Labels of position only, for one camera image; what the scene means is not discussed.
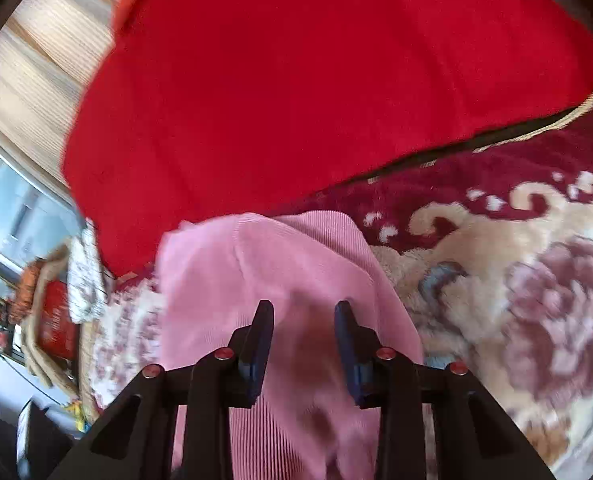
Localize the floral plush blanket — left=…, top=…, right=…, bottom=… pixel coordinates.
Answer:
left=89, top=67, right=593, bottom=480

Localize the red gift box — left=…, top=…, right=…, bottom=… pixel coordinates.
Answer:
left=36, top=280, right=81, bottom=361

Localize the black and white patterned cloth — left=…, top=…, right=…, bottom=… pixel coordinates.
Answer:
left=66, top=220, right=110, bottom=325

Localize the pink garment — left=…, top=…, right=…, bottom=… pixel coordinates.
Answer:
left=156, top=212, right=427, bottom=480

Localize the red blanket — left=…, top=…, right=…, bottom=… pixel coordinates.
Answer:
left=61, top=0, right=593, bottom=281

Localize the yellow blue toy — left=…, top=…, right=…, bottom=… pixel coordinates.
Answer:
left=64, top=397, right=94, bottom=433

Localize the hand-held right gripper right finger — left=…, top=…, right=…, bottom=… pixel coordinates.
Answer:
left=333, top=300, right=559, bottom=480

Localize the orange black patterned cloth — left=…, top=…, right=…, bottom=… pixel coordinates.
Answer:
left=7, top=257, right=47, bottom=323

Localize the silver floral refrigerator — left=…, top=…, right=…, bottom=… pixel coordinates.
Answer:
left=0, top=127, right=90, bottom=291

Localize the beige quilted jacket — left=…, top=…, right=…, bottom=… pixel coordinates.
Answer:
left=20, top=247, right=84, bottom=396

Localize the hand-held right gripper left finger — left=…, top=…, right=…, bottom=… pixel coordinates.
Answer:
left=46, top=300, right=276, bottom=480

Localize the dotted beige curtain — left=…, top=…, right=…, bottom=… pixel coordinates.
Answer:
left=0, top=0, right=127, bottom=191

